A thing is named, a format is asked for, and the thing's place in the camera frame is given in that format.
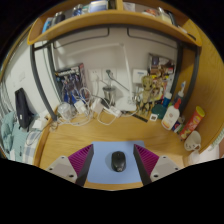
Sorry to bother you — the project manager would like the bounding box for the dark green round container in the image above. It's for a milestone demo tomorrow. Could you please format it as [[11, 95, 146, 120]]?
[[152, 103, 168, 120]]

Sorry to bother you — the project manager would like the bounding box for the tan tree figure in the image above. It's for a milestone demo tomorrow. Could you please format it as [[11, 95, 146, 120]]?
[[138, 74, 155, 116]]

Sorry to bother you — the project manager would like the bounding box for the small blue box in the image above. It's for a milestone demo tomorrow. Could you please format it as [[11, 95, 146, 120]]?
[[173, 120, 184, 134]]

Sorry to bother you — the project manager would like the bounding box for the red orange chips can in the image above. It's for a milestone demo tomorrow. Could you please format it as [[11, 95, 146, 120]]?
[[179, 105, 206, 140]]

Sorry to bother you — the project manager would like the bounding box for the white power strip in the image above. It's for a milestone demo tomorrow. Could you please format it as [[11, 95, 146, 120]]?
[[103, 105, 123, 118]]

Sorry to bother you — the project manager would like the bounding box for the small white power adapter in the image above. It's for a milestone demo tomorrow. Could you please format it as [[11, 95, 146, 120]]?
[[73, 100, 87, 115]]

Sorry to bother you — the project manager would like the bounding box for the blue model kit box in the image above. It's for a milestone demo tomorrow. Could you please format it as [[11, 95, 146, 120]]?
[[54, 63, 90, 104]]

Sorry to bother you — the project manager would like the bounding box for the black computer mouse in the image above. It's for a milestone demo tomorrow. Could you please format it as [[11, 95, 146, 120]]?
[[110, 150, 127, 173]]

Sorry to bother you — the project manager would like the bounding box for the light blue mouse pad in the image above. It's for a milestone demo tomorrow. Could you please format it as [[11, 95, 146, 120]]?
[[85, 139, 146, 185]]

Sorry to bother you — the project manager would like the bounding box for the white wall socket black plug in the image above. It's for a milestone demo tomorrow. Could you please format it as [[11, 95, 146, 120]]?
[[101, 68, 118, 81]]

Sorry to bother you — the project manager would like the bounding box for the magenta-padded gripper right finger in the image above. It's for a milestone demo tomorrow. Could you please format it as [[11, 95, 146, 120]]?
[[133, 143, 181, 186]]

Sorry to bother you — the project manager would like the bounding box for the wooden shelf unit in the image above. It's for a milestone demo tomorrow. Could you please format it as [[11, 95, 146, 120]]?
[[27, 0, 203, 48]]

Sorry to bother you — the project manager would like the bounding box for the black flat strip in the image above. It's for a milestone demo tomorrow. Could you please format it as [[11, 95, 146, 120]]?
[[132, 113, 149, 123]]

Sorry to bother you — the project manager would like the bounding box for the white wall panel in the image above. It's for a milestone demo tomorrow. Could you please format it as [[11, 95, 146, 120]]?
[[132, 68, 149, 84]]

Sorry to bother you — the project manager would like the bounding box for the teal cloth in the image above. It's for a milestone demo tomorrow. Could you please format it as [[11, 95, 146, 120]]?
[[0, 111, 34, 163]]

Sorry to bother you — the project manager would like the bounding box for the green striped cloth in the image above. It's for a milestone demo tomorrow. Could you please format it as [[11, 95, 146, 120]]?
[[211, 128, 224, 151]]

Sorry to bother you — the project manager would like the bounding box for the white lotion bottle red pump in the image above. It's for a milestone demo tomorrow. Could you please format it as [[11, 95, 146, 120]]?
[[161, 98, 183, 131]]

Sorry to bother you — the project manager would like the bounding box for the colourful picture box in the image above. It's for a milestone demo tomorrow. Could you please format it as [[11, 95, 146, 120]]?
[[147, 53, 176, 88]]

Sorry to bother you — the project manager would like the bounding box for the blue bottle white cap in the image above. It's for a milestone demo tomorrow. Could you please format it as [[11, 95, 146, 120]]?
[[162, 91, 173, 108]]

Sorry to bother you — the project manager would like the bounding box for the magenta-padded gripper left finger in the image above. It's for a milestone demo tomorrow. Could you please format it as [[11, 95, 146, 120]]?
[[45, 143, 95, 187]]

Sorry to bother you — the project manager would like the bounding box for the black bag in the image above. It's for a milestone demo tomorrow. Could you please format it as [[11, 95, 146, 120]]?
[[14, 87, 34, 129]]

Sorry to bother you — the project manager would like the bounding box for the large white power adapter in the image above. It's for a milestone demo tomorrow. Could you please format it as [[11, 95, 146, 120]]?
[[90, 97, 104, 114]]

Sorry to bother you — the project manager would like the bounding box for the clear plastic jar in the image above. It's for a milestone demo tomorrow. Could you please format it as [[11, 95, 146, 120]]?
[[57, 102, 74, 120]]

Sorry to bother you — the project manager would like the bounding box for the metal cup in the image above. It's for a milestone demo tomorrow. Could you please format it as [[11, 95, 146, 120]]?
[[102, 85, 117, 104]]

